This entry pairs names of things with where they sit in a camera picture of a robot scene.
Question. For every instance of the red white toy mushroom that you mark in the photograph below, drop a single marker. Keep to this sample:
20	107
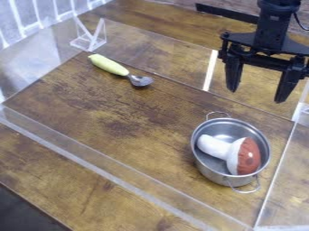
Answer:
242	154

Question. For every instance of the clear acrylic triangle stand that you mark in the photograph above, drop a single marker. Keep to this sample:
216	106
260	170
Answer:
89	41

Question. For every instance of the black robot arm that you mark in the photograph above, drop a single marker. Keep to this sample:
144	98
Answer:
278	4

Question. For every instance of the silver pot with handles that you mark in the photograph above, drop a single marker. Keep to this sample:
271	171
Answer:
230	129

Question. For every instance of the black strip on table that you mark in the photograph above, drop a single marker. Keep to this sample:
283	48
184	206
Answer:
227	13

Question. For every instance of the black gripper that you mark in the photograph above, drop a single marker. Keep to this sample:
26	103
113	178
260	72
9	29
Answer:
270	49

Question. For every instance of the yellow handled metal spoon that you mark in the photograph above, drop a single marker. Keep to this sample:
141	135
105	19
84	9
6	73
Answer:
114	68

